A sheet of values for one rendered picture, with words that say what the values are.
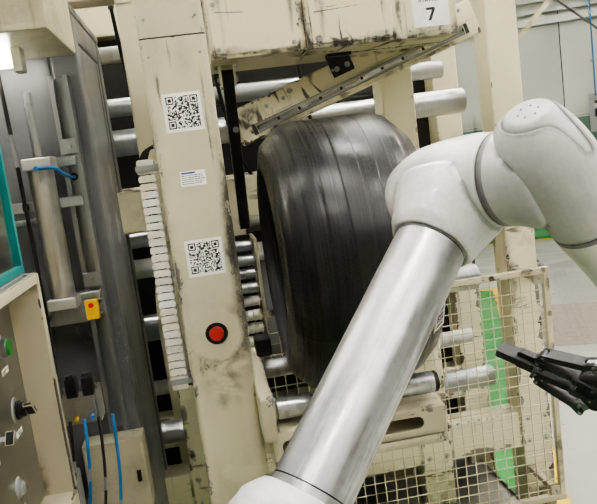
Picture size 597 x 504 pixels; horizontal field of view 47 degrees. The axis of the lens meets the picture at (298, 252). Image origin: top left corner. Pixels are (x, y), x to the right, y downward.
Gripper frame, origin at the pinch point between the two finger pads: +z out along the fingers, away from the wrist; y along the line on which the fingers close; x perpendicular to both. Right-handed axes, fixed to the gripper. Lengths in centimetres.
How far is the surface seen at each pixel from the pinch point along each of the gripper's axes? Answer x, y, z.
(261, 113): 30, -13, 83
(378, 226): -4.2, -20.5, 27.4
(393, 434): -12.8, 21.8, 17.2
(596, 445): 127, 160, -7
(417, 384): -3.6, 15.5, 17.3
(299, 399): -20.9, 15.0, 34.4
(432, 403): -3.7, 18.7, 13.5
